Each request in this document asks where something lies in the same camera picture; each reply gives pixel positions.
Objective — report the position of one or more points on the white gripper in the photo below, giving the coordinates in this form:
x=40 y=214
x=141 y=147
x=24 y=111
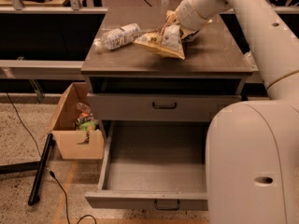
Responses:
x=186 y=16

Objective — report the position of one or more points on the brown chip bag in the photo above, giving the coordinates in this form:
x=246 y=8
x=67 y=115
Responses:
x=151 y=41

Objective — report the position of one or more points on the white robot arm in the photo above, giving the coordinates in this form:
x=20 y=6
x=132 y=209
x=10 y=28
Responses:
x=252 y=147

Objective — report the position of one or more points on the grey drawer cabinet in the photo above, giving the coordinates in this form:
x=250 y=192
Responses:
x=132 y=84

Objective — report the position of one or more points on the closed grey upper drawer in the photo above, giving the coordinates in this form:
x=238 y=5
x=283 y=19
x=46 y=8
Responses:
x=158 y=107

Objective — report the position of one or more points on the green snack bag in box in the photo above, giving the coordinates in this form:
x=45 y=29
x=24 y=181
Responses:
x=87 y=126

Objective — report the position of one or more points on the open middle drawer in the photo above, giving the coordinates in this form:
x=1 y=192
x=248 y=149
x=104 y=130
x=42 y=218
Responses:
x=153 y=165

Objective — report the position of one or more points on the clear plastic water bottle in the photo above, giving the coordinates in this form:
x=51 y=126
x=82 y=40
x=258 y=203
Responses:
x=117 y=38

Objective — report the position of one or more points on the clear wrapper in box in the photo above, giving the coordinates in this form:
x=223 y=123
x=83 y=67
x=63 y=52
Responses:
x=83 y=108

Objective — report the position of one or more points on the open cardboard box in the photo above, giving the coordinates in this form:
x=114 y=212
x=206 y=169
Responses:
x=74 y=143

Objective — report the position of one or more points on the grey metal railing beam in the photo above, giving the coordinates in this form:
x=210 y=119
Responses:
x=40 y=69

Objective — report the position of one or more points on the black table leg base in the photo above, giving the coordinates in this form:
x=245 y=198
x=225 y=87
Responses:
x=37 y=166

